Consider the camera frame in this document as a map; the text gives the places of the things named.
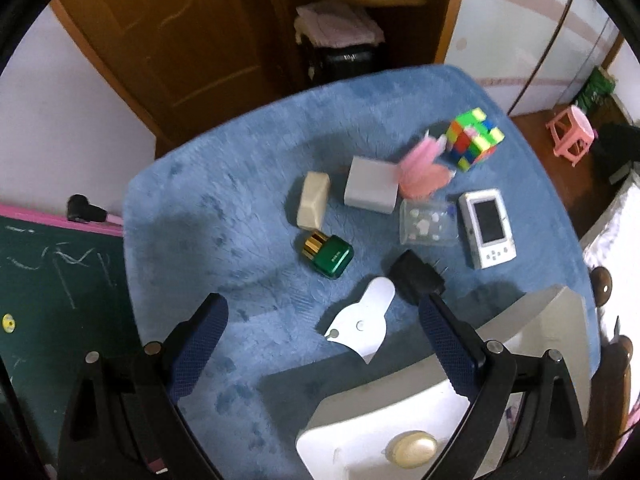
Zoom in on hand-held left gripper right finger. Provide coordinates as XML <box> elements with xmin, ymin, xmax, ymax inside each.
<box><xmin>417</xmin><ymin>292</ymin><xmax>588</xmax><ymax>480</ymax></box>

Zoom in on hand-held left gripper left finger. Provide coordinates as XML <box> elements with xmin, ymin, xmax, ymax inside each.
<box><xmin>57</xmin><ymin>292</ymin><xmax>229</xmax><ymax>480</ymax></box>

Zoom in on white storage box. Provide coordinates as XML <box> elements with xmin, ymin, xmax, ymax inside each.
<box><xmin>295</xmin><ymin>285</ymin><xmax>588</xmax><ymax>480</ymax></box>

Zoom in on white handheld game console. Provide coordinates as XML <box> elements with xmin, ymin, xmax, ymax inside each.
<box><xmin>458</xmin><ymin>188</ymin><xmax>517</xmax><ymax>270</ymax></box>

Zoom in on white square box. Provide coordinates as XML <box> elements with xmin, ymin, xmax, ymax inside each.
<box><xmin>344</xmin><ymin>156</ymin><xmax>401</xmax><ymax>216</ymax></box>

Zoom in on multicoloured puzzle cube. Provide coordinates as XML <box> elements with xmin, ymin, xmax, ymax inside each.
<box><xmin>446</xmin><ymin>108</ymin><xmax>505</xmax><ymax>173</ymax></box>

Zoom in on black plug adapter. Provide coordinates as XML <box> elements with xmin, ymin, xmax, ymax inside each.
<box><xmin>389</xmin><ymin>249</ymin><xmax>447</xmax><ymax>306</ymax></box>

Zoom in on white flat scraper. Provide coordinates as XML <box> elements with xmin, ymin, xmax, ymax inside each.
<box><xmin>324</xmin><ymin>277</ymin><xmax>397</xmax><ymax>365</ymax></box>

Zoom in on beige oval object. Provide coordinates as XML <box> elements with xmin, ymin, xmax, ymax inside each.
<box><xmin>385</xmin><ymin>430</ymin><xmax>440</xmax><ymax>468</ymax></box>

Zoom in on clear plastic box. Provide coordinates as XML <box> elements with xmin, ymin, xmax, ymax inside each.
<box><xmin>399</xmin><ymin>197</ymin><xmax>460</xmax><ymax>247</ymax></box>

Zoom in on green bottle with gold cap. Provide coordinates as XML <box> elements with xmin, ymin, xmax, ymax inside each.
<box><xmin>301</xmin><ymin>230</ymin><xmax>355</xmax><ymax>280</ymax></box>

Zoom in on blue fuzzy mat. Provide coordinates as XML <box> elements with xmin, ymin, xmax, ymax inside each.
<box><xmin>122</xmin><ymin>64</ymin><xmax>601</xmax><ymax>480</ymax></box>

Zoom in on round wooden bed knob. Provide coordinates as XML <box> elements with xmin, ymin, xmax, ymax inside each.
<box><xmin>590</xmin><ymin>266</ymin><xmax>615</xmax><ymax>306</ymax></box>

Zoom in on beige soap bar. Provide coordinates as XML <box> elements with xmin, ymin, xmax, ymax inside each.
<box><xmin>296</xmin><ymin>171</ymin><xmax>332</xmax><ymax>231</ymax></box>

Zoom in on white bedding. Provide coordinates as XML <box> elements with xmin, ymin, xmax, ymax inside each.
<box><xmin>580</xmin><ymin>170</ymin><xmax>640</xmax><ymax>436</ymax></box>

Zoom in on pink plastic stool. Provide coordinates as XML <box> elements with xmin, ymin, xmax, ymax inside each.
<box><xmin>546</xmin><ymin>106</ymin><xmax>598</xmax><ymax>166</ymax></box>

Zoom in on black bag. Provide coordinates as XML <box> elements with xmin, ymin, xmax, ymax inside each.
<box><xmin>595</xmin><ymin>122</ymin><xmax>640</xmax><ymax>188</ymax></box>

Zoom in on black suitcase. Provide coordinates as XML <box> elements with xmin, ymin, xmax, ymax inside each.
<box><xmin>305</xmin><ymin>42</ymin><xmax>388</xmax><ymax>93</ymax></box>

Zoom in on green packets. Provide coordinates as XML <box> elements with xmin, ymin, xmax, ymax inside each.
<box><xmin>575</xmin><ymin>67</ymin><xmax>616</xmax><ymax>113</ymax></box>

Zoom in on brown wooden door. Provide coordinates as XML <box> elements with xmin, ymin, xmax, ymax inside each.
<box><xmin>50</xmin><ymin>0</ymin><xmax>301</xmax><ymax>156</ymax></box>

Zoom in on white wardrobe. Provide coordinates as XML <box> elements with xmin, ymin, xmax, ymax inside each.
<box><xmin>445</xmin><ymin>0</ymin><xmax>621</xmax><ymax>116</ymax></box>

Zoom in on folded pale cloths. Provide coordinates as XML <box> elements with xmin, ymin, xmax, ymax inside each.
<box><xmin>295</xmin><ymin>1</ymin><xmax>386</xmax><ymax>48</ymax></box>

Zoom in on green chalkboard with pink frame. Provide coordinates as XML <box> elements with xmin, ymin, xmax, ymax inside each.
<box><xmin>0</xmin><ymin>202</ymin><xmax>146</xmax><ymax>461</ymax></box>

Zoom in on wooden bed frame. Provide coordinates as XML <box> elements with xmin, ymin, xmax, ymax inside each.
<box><xmin>585</xmin><ymin>335</ymin><xmax>636</xmax><ymax>471</ymax></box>

